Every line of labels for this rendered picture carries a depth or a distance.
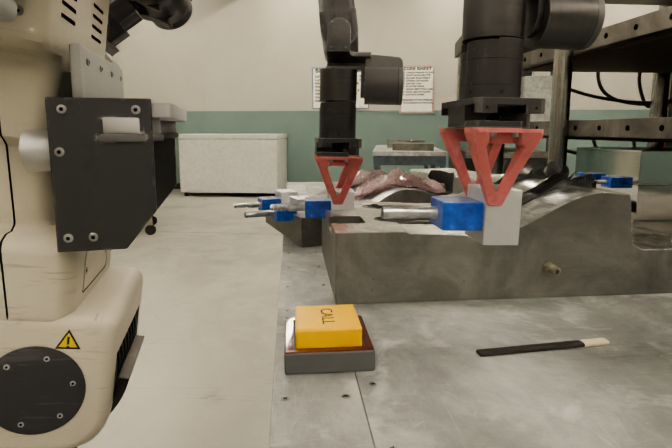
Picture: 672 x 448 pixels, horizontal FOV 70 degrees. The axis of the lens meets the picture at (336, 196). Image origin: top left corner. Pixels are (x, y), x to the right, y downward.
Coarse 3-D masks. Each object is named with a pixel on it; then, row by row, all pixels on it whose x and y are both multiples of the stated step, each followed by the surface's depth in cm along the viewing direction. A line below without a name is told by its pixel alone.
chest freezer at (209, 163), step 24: (192, 144) 713; (216, 144) 709; (240, 144) 706; (264, 144) 702; (192, 168) 718; (216, 168) 715; (240, 168) 711; (264, 168) 707; (216, 192) 720; (240, 192) 716; (264, 192) 712
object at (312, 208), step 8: (336, 192) 74; (352, 192) 74; (312, 200) 74; (320, 200) 74; (328, 200) 74; (344, 200) 74; (352, 200) 74; (272, 208) 75; (280, 208) 75; (288, 208) 75; (296, 208) 75; (304, 208) 76; (312, 208) 74; (320, 208) 74; (328, 208) 74; (336, 208) 74; (344, 208) 74; (352, 208) 74; (312, 216) 74; (320, 216) 74
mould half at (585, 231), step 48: (576, 192) 62; (336, 240) 58; (384, 240) 58; (432, 240) 59; (528, 240) 60; (576, 240) 61; (624, 240) 61; (336, 288) 58; (384, 288) 59; (432, 288) 60; (480, 288) 60; (528, 288) 61; (576, 288) 61; (624, 288) 62
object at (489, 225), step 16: (480, 192) 47; (512, 192) 46; (384, 208) 47; (400, 208) 47; (416, 208) 47; (432, 208) 48; (448, 208) 46; (464, 208) 46; (480, 208) 46; (496, 208) 46; (512, 208) 46; (448, 224) 46; (464, 224) 46; (480, 224) 46; (496, 224) 46; (512, 224) 46; (480, 240) 47; (496, 240) 46; (512, 240) 46
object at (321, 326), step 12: (300, 312) 47; (312, 312) 47; (324, 312) 47; (336, 312) 47; (348, 312) 47; (300, 324) 44; (312, 324) 44; (324, 324) 44; (336, 324) 44; (348, 324) 44; (360, 324) 44; (300, 336) 43; (312, 336) 43; (324, 336) 43; (336, 336) 43; (348, 336) 43; (360, 336) 43
